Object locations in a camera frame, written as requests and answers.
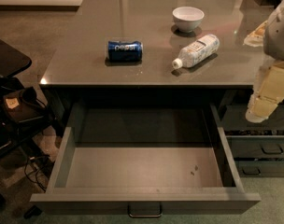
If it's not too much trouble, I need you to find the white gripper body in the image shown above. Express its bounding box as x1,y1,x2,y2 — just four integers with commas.
263,0,284,61

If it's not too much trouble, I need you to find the grey counter cabinet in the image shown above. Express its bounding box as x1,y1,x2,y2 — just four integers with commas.
40,0,273,128

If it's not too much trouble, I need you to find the black floor cable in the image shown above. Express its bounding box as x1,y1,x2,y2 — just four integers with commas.
22,154,51,193

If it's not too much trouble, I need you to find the clear plastic water bottle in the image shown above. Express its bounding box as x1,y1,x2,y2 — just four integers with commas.
172,35,220,69

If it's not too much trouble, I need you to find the open grey top drawer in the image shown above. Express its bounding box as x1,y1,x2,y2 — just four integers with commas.
31,104,261,216

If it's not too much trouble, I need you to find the blue pepsi can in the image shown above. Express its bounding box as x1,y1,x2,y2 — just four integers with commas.
107,41,143,62

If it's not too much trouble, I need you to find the metal drawer handle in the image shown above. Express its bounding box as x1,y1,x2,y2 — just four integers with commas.
127,203,163,218

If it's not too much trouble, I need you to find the dark bag with tag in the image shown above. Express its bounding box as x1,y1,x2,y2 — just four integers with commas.
3,87,47,124

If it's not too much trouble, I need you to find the black office chair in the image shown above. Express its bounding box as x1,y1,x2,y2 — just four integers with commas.
0,39,53,159

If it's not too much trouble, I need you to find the white ceramic bowl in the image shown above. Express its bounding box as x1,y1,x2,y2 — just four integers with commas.
172,7,205,33

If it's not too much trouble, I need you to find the grey middle drawer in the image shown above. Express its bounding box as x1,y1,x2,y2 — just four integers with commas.
227,135,284,158

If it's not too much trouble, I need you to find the grey bottom drawer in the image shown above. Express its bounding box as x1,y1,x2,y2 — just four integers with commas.
235,161,284,177

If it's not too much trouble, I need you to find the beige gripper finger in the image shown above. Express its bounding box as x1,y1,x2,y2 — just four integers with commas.
245,61,284,123
244,21,267,48

